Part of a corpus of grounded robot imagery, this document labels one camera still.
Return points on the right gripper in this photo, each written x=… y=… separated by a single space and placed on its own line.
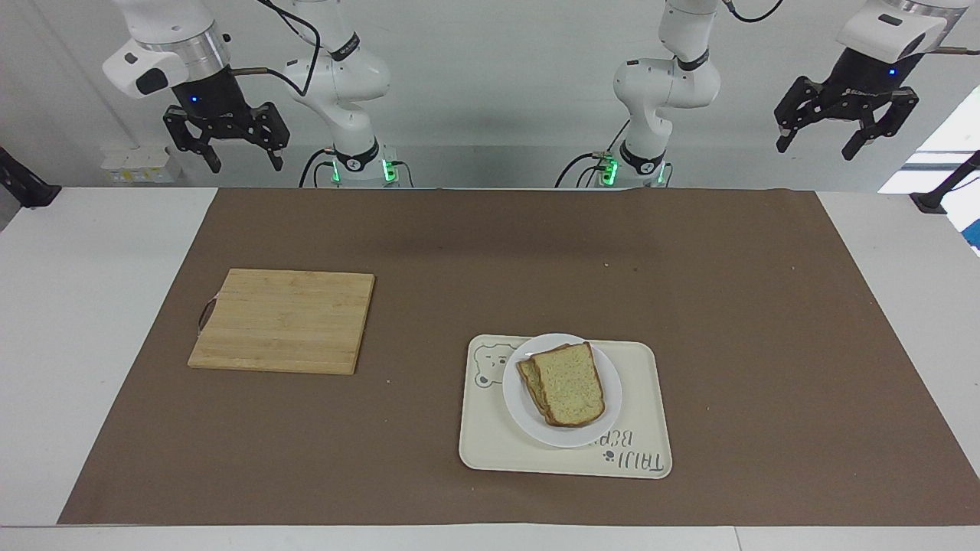
x=218 y=103

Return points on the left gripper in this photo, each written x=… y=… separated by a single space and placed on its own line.
x=861 y=84

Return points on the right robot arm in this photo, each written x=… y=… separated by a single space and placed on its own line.
x=348 y=73

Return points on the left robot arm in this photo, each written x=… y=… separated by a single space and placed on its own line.
x=674 y=76

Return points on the white round plate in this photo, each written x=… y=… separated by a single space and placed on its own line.
x=521 y=413

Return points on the wooden cutting board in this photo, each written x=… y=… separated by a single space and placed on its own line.
x=287 y=321

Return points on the cream plastic tray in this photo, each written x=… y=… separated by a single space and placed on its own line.
x=643 y=405

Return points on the brown bread slice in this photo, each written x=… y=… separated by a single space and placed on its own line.
x=527 y=375
x=570 y=386

